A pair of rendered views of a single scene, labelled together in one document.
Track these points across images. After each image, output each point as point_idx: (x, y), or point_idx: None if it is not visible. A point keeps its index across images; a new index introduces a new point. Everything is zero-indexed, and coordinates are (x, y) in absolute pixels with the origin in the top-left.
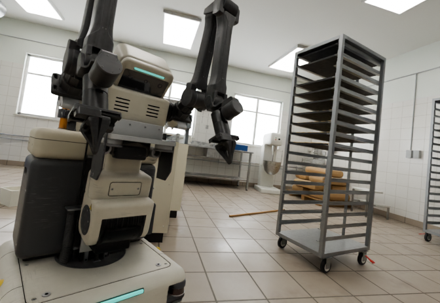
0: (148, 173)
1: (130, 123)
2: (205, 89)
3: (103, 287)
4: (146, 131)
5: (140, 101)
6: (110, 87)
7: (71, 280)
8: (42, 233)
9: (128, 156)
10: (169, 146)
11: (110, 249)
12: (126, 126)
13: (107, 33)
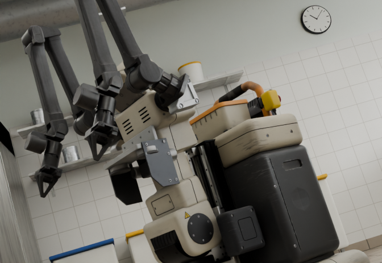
0: (253, 167)
1: (132, 141)
2: (132, 63)
3: None
4: (142, 140)
5: (133, 113)
6: (116, 119)
7: None
8: None
9: (146, 172)
10: (137, 150)
11: None
12: (131, 146)
13: (45, 111)
